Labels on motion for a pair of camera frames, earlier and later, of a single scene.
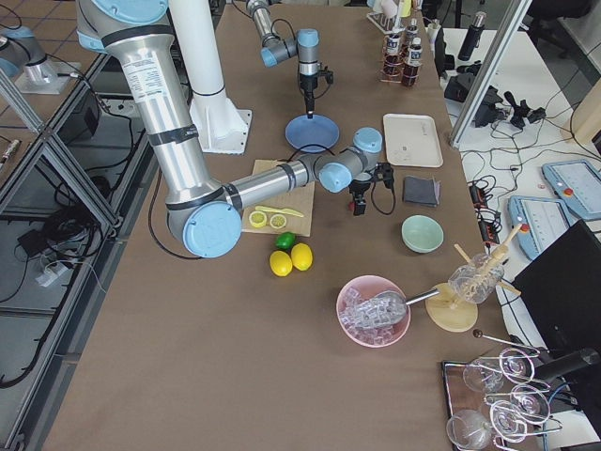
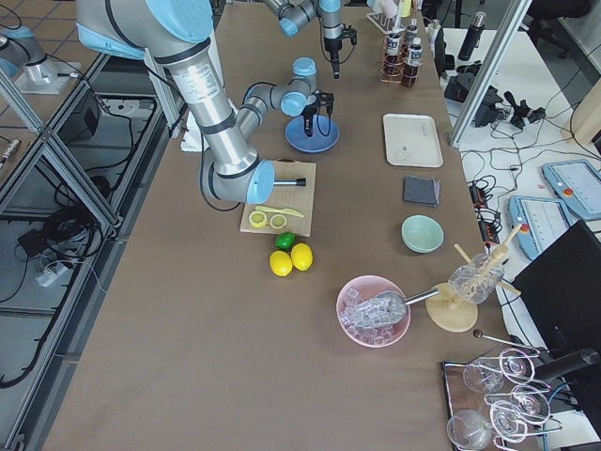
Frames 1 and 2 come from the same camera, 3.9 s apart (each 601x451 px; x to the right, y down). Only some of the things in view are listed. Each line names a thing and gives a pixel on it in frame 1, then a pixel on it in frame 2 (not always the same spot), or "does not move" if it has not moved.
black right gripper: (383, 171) to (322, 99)
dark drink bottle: (411, 31) does not move
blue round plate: (314, 134) does not move
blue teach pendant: (542, 220) does not move
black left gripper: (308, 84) to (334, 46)
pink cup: (389, 7) does not move
